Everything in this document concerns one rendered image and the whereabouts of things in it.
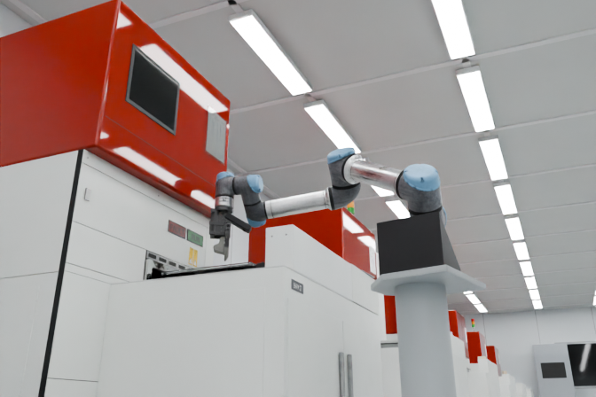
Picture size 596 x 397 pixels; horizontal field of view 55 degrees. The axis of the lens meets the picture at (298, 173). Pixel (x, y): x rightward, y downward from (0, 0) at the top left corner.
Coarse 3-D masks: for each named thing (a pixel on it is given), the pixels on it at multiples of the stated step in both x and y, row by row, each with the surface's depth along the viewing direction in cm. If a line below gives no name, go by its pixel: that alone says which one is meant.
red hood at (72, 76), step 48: (0, 48) 227; (48, 48) 214; (96, 48) 202; (144, 48) 217; (0, 96) 215; (48, 96) 204; (96, 96) 193; (144, 96) 212; (192, 96) 244; (0, 144) 205; (48, 144) 194; (96, 144) 185; (144, 144) 208; (192, 144) 238; (192, 192) 233
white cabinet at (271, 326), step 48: (144, 288) 182; (192, 288) 174; (240, 288) 168; (288, 288) 165; (144, 336) 175; (192, 336) 168; (240, 336) 162; (288, 336) 159; (336, 336) 194; (144, 384) 169; (192, 384) 163; (240, 384) 157; (288, 384) 154; (336, 384) 187
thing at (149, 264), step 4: (148, 260) 206; (152, 260) 208; (148, 264) 205; (152, 264) 207; (156, 264) 209; (160, 264) 212; (148, 268) 205; (152, 268) 207; (156, 268) 209; (160, 268) 211; (164, 268) 214; (168, 268) 216; (172, 268) 218; (144, 272) 205; (148, 272) 205; (144, 276) 204; (148, 276) 204
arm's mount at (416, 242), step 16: (384, 224) 189; (400, 224) 186; (416, 224) 183; (432, 224) 180; (384, 240) 188; (400, 240) 184; (416, 240) 181; (432, 240) 178; (448, 240) 182; (384, 256) 186; (400, 256) 182; (416, 256) 179; (432, 256) 176; (448, 256) 178; (384, 272) 184
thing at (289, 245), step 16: (272, 240) 176; (288, 240) 174; (304, 240) 182; (272, 256) 174; (288, 256) 172; (304, 256) 180; (320, 256) 192; (336, 256) 207; (304, 272) 177; (320, 272) 190; (336, 272) 204; (336, 288) 202
